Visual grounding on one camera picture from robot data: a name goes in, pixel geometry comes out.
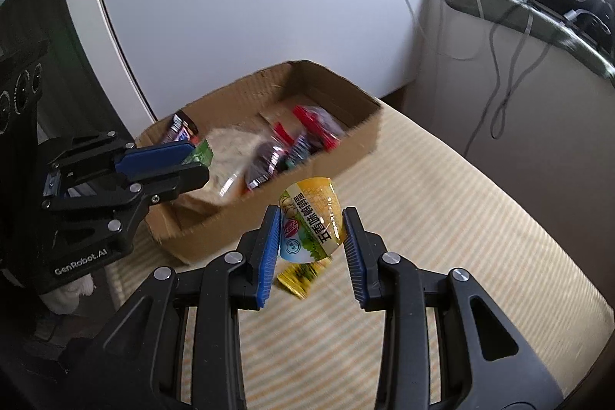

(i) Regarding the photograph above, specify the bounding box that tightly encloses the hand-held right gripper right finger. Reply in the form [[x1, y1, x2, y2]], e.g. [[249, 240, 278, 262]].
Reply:
[[342, 207, 563, 410]]

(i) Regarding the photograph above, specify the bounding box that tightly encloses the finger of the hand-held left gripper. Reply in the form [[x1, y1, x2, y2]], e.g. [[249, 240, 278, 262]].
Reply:
[[42, 164, 211, 244], [48, 131, 195, 180]]

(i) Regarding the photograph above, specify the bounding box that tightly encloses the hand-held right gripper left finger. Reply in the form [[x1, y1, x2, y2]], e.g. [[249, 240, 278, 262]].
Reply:
[[81, 204, 282, 410]]

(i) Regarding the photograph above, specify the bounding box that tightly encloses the green candy packet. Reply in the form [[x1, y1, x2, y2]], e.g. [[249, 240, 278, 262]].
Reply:
[[185, 138, 214, 166]]

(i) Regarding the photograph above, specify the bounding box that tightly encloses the yellow candy packet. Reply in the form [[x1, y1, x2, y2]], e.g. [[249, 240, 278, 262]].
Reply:
[[274, 259, 332, 298]]

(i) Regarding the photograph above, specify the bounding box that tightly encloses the round yellow snack packet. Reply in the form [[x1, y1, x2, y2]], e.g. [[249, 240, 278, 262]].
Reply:
[[278, 176, 344, 264]]

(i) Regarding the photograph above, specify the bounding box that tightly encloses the red-ended date packet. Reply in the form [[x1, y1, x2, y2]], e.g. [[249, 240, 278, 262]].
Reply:
[[244, 124, 299, 192], [293, 105, 347, 151]]

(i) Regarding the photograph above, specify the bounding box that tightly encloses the cardboard box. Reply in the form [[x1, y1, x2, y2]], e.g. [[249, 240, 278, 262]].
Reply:
[[136, 60, 382, 266]]

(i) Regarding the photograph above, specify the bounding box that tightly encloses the clear bread packet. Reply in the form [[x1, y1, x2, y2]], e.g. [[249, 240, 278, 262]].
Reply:
[[192, 126, 251, 219]]

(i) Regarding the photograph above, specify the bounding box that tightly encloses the striped yellow cloth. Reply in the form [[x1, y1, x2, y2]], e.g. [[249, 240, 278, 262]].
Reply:
[[108, 103, 615, 410]]

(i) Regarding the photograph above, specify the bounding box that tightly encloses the white crumpled cloth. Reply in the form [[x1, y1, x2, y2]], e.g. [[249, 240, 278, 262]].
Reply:
[[45, 276, 94, 315]]

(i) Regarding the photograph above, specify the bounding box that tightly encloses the black cable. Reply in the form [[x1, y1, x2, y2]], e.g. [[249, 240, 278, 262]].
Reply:
[[464, 2, 553, 156]]

